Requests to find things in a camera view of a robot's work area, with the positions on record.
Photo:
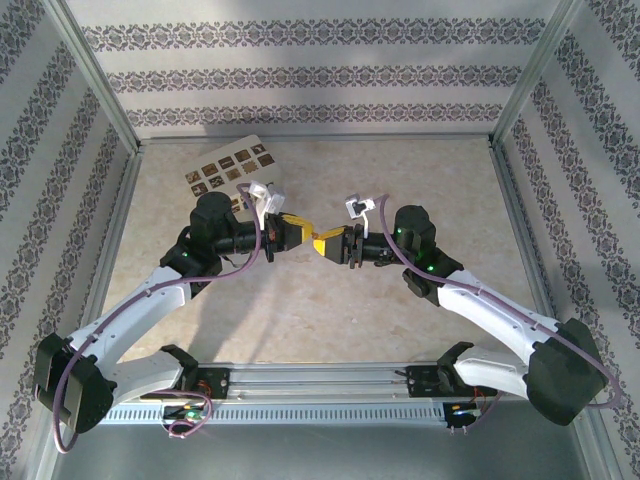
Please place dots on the white box with picture tiles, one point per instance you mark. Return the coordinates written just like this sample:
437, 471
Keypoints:
225, 160

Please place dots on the grey metal sheet panel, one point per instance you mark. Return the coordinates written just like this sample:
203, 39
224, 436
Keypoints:
320, 455

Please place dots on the aluminium back frame rail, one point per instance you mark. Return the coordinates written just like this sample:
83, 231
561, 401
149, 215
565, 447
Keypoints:
315, 138

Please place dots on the aluminium mounting rail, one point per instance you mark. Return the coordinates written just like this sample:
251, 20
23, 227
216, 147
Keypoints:
320, 382

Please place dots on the aluminium side frame rail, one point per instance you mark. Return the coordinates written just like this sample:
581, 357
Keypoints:
117, 225
520, 225

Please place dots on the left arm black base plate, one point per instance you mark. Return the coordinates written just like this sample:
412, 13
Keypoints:
215, 384

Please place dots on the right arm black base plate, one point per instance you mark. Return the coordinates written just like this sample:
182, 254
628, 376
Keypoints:
422, 382

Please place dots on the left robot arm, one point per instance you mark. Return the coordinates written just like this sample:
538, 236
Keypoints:
150, 300

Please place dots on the aluminium corner post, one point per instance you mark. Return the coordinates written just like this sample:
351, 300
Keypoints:
537, 75
95, 75

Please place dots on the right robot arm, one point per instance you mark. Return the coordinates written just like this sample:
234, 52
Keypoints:
480, 305

